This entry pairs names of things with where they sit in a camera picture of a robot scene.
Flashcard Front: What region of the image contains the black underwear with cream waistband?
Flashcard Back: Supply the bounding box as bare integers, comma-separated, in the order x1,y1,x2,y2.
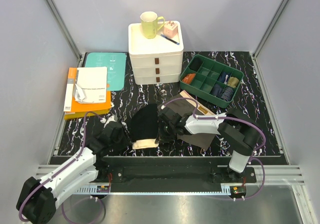
130,104,159,150

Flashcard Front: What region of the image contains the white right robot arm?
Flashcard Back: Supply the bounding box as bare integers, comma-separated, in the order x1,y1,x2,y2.
158,106,266,182

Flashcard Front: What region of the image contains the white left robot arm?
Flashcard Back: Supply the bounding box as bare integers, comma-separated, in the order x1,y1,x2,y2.
16,116,129,223

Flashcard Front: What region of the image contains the grey underwear with cream waistband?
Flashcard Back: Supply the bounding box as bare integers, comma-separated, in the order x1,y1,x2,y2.
163,90,215,150

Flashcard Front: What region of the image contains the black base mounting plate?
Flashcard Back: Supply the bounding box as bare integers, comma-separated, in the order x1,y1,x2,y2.
93,156,257,184

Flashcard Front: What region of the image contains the rolled orange garment in tray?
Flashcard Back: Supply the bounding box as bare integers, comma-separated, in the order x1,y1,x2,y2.
182,73,196,84

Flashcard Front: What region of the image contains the orange book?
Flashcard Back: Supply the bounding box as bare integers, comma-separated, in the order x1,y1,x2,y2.
63,67,112,120

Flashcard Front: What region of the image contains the white paper manual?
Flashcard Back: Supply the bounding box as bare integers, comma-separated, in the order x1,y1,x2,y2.
74,67,108,104

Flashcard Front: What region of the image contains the rolled grey-blue garment in tray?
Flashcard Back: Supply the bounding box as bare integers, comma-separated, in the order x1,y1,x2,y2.
210,84,223,98

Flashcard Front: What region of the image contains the green divided organizer tray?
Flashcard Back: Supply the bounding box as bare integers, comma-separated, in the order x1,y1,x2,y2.
179,54,245,108

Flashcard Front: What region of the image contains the rolled striped garment in tray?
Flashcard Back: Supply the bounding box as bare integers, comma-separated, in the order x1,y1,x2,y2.
220,86,234,102

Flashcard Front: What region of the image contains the white three-drawer storage unit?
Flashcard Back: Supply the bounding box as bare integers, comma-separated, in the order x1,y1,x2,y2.
128,21,184,85

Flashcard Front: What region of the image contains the rolled black garment in tray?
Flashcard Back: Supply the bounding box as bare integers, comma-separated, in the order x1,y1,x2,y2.
189,58,203,72

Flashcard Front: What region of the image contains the rolled navy garment in tray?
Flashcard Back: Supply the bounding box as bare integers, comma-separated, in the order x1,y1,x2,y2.
217,72,230,84

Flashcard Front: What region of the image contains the rolled khaki garment in tray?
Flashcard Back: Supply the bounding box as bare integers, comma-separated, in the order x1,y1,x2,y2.
227,77,239,88

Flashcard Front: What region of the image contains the teal plastic board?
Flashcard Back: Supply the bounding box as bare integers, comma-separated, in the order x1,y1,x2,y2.
84,52,127,91

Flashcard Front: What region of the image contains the blue pen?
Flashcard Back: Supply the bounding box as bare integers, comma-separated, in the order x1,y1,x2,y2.
160,34,180,46

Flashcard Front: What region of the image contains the pink power adapter cube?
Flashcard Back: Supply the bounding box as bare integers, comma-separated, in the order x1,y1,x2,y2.
163,21,178,39

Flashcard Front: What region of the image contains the yellow-green mug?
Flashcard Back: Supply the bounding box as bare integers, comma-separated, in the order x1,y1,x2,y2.
140,11,165,39

